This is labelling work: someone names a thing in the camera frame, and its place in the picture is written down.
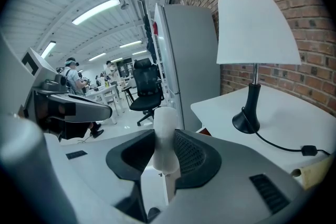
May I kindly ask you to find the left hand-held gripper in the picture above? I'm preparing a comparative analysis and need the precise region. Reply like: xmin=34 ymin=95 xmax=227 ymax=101
xmin=18 ymin=47 xmax=113 ymax=129

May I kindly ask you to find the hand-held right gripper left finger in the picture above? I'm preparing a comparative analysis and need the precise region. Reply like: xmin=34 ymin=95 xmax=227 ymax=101
xmin=44 ymin=129 xmax=156 ymax=224

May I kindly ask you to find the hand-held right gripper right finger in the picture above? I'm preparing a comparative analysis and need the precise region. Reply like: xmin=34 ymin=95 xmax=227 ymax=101
xmin=154 ymin=128 xmax=313 ymax=224

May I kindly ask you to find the small white object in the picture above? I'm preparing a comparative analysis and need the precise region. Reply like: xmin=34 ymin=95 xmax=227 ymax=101
xmin=153 ymin=106 xmax=181 ymax=175

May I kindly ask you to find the white table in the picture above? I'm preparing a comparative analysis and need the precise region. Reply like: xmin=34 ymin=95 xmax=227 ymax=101
xmin=86 ymin=83 xmax=125 ymax=124

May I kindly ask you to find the ceiling strip light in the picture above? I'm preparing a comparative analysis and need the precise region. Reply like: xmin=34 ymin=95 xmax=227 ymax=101
xmin=71 ymin=0 xmax=121 ymax=26
xmin=88 ymin=52 xmax=107 ymax=61
xmin=119 ymin=39 xmax=142 ymax=48
xmin=40 ymin=41 xmax=57 ymax=59

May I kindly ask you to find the black office chair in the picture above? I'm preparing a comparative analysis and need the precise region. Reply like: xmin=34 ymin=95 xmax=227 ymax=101
xmin=129 ymin=58 xmax=165 ymax=126

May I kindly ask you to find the white desk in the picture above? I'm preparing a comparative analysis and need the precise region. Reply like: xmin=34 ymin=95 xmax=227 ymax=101
xmin=190 ymin=85 xmax=336 ymax=179

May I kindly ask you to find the beige book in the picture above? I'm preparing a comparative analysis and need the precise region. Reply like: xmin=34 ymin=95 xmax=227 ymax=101
xmin=291 ymin=154 xmax=335 ymax=191

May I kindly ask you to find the grey refrigerator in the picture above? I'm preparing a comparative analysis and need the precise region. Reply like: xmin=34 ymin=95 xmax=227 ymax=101
xmin=153 ymin=3 xmax=221 ymax=131

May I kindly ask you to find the white shade black table lamp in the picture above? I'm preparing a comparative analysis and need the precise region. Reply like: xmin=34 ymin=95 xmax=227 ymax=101
xmin=216 ymin=0 xmax=302 ymax=134

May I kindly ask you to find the black lamp cable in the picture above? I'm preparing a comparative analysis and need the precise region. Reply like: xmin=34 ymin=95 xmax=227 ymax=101
xmin=243 ymin=107 xmax=331 ymax=157

